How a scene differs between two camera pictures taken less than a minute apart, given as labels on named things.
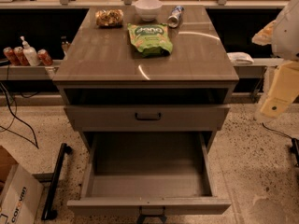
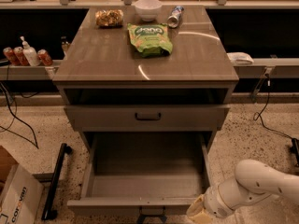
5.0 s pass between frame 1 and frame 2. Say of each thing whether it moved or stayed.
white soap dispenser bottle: stayed
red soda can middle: stayed
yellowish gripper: moved
